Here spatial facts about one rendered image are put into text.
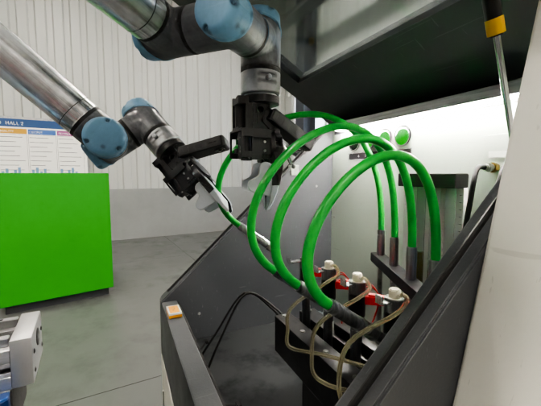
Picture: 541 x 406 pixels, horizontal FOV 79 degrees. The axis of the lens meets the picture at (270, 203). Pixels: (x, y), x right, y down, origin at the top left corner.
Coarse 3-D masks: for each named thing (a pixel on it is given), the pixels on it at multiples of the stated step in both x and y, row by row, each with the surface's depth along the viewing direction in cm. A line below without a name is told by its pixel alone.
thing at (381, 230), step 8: (296, 112) 72; (304, 112) 72; (312, 112) 72; (320, 112) 72; (336, 120) 73; (344, 120) 73; (232, 152) 72; (368, 152) 73; (224, 160) 73; (224, 168) 72; (376, 168) 74; (376, 176) 74; (216, 184) 73; (376, 184) 74; (232, 216) 74; (384, 216) 75; (240, 224) 74; (384, 224) 75; (384, 232) 75
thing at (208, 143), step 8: (216, 136) 73; (224, 136) 74; (192, 144) 74; (200, 144) 74; (208, 144) 73; (216, 144) 73; (224, 144) 73; (184, 152) 74; (192, 152) 74; (200, 152) 75; (208, 152) 76; (216, 152) 76
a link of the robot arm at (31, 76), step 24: (0, 24) 56; (0, 48) 55; (24, 48) 57; (0, 72) 57; (24, 72) 57; (48, 72) 59; (24, 96) 59; (48, 96) 58; (72, 96) 60; (72, 120) 60; (96, 120) 60; (96, 144) 60; (120, 144) 62
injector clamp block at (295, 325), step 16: (304, 336) 62; (320, 336) 66; (336, 336) 62; (288, 352) 66; (336, 352) 57; (304, 368) 60; (320, 368) 55; (336, 368) 52; (352, 368) 52; (304, 384) 60; (320, 384) 55; (336, 384) 51; (304, 400) 61; (320, 400) 55; (336, 400) 51
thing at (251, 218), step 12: (312, 132) 56; (324, 132) 57; (360, 132) 61; (300, 144) 55; (288, 156) 55; (276, 168) 54; (384, 168) 65; (264, 180) 53; (396, 192) 65; (252, 204) 53; (396, 204) 65; (252, 216) 53; (396, 216) 66; (252, 228) 53; (396, 228) 66; (252, 240) 53; (396, 240) 66; (252, 252) 54; (396, 252) 66; (264, 264) 54; (396, 264) 66; (276, 276) 55
